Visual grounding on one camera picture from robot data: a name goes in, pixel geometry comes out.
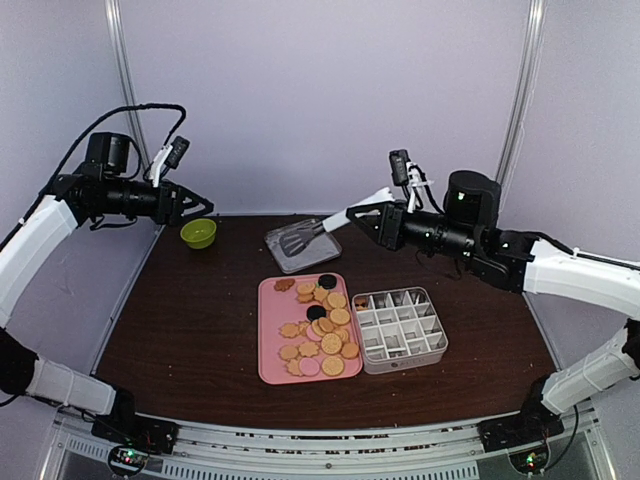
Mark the round dotted biscuit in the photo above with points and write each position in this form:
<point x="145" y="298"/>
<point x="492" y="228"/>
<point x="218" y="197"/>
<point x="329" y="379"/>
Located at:
<point x="306" y="289"/>
<point x="333" y="366"/>

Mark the black sandwich cookie centre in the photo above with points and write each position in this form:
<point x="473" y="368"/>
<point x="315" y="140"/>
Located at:
<point x="315" y="312"/>

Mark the green plastic bowl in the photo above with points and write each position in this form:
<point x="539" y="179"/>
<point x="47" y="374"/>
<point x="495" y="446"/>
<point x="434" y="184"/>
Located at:
<point x="199" y="234"/>

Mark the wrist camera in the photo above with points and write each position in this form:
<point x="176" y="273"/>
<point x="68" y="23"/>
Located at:
<point x="398" y="160"/>
<point x="178" y="149"/>

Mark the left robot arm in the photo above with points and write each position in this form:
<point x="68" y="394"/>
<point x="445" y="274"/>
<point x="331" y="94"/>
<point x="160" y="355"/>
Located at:
<point x="98" y="187"/>

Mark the right metal frame post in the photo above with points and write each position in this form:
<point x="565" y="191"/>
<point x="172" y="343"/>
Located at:
<point x="523" y="92"/>

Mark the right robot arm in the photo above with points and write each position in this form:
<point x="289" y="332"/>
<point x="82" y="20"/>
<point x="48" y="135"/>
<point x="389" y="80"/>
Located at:
<point x="520" y="261"/>

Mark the black sandwich cookie right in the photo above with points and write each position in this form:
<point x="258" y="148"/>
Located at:
<point x="327" y="281"/>

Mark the metal frame post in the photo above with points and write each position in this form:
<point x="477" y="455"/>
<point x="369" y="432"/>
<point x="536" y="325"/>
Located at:
<point x="523" y="92"/>
<point x="115" y="27"/>

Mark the black sandwich cookie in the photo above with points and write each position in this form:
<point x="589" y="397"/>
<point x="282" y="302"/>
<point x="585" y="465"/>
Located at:
<point x="327" y="281"/>
<point x="315" y="312"/>

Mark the silver divided cookie tin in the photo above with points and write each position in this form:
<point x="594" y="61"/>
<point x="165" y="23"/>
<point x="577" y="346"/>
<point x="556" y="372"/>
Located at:
<point x="398" y="330"/>

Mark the pink sandwich cookie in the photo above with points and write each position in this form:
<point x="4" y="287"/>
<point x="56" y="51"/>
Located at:
<point x="309" y="367"/>

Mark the round dotted biscuit bottom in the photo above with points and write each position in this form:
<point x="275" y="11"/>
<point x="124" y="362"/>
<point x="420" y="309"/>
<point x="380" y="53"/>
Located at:
<point x="333" y="366"/>

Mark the round dotted biscuit top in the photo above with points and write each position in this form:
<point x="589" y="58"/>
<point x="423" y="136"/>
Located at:
<point x="306" y="289"/>

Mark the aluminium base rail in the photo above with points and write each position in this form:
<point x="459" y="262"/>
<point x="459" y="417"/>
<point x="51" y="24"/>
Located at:
<point x="450" y="450"/>

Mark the left metal frame post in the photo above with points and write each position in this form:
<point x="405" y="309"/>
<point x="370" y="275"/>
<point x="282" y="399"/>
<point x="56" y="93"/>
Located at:
<point x="115" y="27"/>

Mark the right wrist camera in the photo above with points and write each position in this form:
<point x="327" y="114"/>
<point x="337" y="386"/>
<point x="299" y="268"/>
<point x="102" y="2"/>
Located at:
<point x="398" y="160"/>

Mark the flower shaped butter cookie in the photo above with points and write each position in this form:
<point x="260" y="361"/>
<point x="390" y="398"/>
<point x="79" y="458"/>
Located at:
<point x="289" y="330"/>

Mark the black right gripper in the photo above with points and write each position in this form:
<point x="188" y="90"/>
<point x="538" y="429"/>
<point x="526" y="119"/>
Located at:
<point x="387" y="231"/>

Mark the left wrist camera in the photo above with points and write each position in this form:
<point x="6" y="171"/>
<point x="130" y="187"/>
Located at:
<point x="178" y="149"/>

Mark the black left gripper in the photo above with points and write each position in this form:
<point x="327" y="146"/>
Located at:
<point x="170" y="207"/>

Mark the brown leaf cookie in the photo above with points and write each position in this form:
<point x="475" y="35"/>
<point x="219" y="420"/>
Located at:
<point x="282" y="285"/>

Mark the pink plastic tray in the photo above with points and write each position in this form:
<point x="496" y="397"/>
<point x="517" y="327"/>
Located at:
<point x="332" y="335"/>

